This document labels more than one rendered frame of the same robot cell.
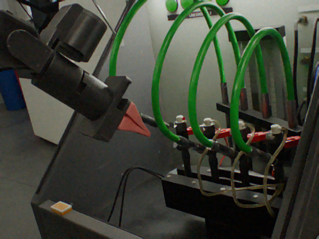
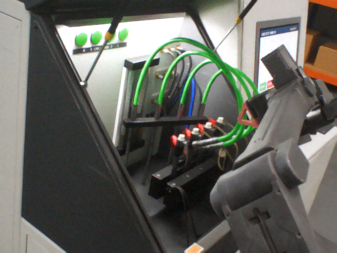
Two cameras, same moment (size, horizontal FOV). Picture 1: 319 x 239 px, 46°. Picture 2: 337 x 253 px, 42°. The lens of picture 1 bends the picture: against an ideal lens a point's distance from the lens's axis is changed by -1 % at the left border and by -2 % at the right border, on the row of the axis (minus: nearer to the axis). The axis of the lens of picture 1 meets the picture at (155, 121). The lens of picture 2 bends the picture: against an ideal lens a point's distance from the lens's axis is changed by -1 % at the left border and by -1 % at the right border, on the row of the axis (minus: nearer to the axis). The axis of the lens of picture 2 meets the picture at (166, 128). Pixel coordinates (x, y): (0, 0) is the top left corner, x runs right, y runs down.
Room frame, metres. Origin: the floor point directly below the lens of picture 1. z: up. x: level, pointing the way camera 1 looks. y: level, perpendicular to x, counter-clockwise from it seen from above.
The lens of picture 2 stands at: (1.17, 1.13, 1.72)
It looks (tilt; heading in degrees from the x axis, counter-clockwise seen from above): 25 degrees down; 258
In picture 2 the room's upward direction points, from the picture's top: 12 degrees clockwise
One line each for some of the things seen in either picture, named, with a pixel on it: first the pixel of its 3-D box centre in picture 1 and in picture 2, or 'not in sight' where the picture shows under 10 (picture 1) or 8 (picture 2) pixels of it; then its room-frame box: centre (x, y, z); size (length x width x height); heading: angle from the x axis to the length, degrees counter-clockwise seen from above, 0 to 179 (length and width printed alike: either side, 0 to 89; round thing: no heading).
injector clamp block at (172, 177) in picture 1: (233, 210); (188, 182); (0.77, -0.14, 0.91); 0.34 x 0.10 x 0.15; 45
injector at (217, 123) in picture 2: (276, 181); (215, 148); (0.68, -0.22, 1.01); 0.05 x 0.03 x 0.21; 135
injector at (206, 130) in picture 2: (241, 174); (203, 154); (0.74, -0.16, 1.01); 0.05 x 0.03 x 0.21; 135
